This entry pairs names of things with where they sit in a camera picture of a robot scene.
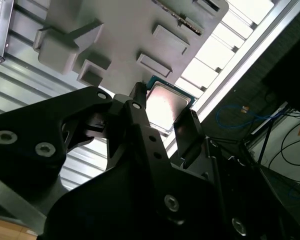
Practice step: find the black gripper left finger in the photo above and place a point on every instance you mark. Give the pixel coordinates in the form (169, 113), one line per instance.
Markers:
(22, 130)

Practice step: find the silver CPU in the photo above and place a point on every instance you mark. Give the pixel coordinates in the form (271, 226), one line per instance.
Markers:
(165, 110)

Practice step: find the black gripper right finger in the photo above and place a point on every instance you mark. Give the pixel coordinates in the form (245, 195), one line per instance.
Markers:
(190, 140)

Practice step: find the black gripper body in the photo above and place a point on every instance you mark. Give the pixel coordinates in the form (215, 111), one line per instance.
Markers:
(115, 212)

